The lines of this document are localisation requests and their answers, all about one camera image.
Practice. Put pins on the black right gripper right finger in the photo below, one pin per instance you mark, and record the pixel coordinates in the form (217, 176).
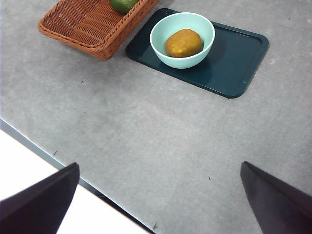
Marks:
(280, 207)

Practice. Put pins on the green lime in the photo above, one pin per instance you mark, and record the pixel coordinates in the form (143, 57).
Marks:
(123, 6)

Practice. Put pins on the teal ribbed bowl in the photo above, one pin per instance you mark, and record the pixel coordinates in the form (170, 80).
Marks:
(185, 62)

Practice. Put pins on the dark rectangular tray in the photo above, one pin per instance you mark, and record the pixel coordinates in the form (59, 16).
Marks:
(231, 63)

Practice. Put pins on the brown wicker basket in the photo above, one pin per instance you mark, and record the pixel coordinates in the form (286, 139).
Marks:
(83, 26)

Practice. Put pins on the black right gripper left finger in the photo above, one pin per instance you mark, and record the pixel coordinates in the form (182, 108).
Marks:
(36, 207)

